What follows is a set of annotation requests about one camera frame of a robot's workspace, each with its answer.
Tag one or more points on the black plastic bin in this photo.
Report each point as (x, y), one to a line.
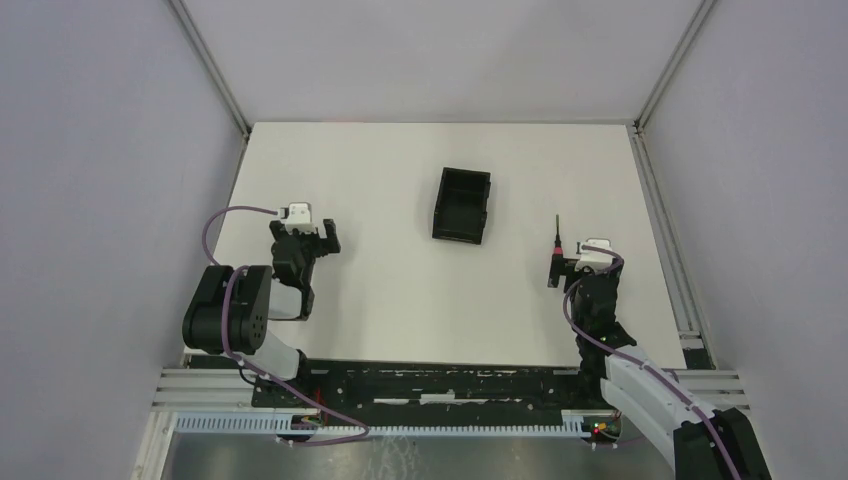
(460, 211)

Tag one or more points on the white slotted cable duct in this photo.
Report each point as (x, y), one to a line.
(286, 425)

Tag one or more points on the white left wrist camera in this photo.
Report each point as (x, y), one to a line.
(296, 218)

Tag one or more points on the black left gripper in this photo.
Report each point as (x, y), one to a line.
(313, 244)

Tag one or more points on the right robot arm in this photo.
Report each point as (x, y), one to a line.
(698, 439)

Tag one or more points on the aluminium frame rail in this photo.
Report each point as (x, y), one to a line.
(202, 390)

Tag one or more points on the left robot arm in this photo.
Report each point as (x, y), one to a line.
(230, 311)

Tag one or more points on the red handled screwdriver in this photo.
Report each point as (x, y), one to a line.
(558, 238)

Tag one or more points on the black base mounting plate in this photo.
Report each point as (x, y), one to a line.
(431, 394)

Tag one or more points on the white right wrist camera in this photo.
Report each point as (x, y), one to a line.
(596, 254)

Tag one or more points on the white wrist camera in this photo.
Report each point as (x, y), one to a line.
(596, 254)
(296, 218)

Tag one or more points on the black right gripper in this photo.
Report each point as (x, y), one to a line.
(569, 269)

